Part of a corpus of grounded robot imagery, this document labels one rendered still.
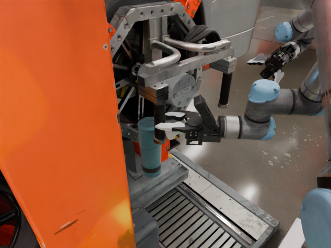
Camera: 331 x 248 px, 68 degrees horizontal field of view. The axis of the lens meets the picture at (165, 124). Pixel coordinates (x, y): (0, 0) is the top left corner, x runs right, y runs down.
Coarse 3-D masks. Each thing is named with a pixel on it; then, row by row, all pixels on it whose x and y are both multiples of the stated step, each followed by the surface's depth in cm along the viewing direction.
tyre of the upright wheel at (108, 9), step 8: (104, 0) 79; (112, 0) 80; (120, 0) 82; (128, 0) 83; (136, 0) 85; (144, 0) 88; (152, 0) 90; (160, 0) 92; (112, 8) 81; (112, 16) 82
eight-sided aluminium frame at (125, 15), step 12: (168, 0) 91; (120, 12) 78; (132, 12) 77; (144, 12) 80; (156, 12) 83; (168, 12) 87; (180, 12) 90; (120, 24) 76; (132, 24) 79; (180, 24) 98; (192, 24) 97; (120, 36) 78; (192, 72) 117; (180, 108) 116; (132, 132) 101
